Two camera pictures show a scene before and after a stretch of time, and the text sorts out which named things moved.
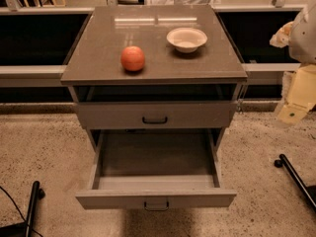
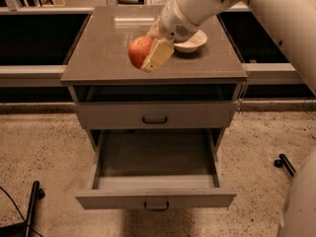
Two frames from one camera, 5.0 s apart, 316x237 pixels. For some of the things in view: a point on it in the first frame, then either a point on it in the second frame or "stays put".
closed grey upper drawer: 153,116 stays put
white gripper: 304,39 -> 172,21
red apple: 132,58 -> 138,49
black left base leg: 24,229 stays put
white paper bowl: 186,39 stays put
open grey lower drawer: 155,170 stays put
